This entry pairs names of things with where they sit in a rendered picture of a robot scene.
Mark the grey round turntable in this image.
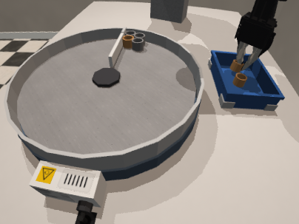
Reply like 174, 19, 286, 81
4, 27, 204, 224

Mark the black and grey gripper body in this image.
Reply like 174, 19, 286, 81
235, 0, 287, 50

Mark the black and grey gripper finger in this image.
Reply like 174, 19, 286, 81
241, 33, 276, 71
236, 31, 248, 64

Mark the blue open-top crate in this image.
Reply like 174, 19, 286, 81
208, 50, 285, 111

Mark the bronze bushing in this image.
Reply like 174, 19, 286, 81
122, 35, 134, 48
233, 73, 247, 87
230, 60, 243, 72

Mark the grey metal bushing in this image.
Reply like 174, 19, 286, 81
125, 30, 135, 37
134, 33, 145, 44
132, 38, 144, 51

